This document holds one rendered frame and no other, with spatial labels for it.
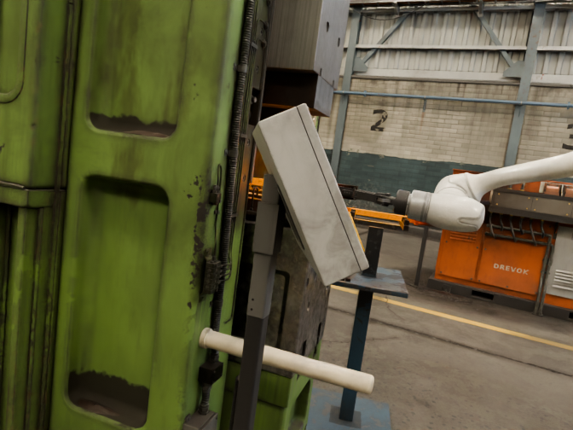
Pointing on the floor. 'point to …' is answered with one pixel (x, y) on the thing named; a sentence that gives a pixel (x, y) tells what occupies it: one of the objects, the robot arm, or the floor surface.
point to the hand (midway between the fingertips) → (343, 191)
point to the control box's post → (256, 324)
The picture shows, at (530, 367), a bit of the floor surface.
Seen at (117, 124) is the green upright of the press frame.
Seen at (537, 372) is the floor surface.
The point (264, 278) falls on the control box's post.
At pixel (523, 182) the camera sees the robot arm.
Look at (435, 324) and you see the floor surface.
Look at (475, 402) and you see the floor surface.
